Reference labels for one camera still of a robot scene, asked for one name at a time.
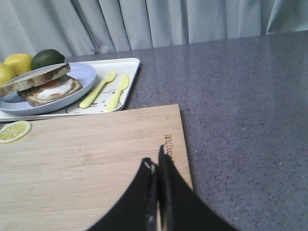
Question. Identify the fried egg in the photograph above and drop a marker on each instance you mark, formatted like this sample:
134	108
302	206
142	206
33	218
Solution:
61	88

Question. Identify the lemon slice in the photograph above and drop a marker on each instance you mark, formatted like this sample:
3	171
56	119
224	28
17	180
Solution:
14	131

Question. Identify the white rectangular tray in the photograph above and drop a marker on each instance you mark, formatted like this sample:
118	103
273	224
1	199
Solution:
127	66

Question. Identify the light blue round plate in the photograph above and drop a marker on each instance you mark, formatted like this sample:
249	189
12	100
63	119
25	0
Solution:
14	105

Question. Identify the green lime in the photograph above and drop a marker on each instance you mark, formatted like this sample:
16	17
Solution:
47	57

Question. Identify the yellow lemon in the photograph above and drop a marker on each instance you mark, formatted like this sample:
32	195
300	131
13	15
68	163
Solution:
6	74
20	63

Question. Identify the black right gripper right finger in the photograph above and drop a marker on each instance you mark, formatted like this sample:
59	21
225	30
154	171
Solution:
180	208

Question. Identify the bread slice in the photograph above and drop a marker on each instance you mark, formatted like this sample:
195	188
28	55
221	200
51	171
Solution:
35	78
34	101

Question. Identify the front yellow lemon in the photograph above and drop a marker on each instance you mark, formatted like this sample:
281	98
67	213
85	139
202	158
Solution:
6	74

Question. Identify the yellow plastic knife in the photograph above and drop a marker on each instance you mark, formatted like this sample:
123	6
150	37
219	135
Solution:
113	104

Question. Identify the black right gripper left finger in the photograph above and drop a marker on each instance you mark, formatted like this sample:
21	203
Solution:
136	210

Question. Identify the rear yellow lemon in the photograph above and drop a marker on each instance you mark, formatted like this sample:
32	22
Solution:
20	63

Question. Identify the wooden cutting board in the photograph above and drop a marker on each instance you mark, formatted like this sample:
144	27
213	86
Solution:
67	172

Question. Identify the yellow plastic fork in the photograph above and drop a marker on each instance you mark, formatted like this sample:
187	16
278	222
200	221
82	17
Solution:
93	94

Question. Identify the grey curtain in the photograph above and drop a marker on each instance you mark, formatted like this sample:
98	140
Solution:
81	27

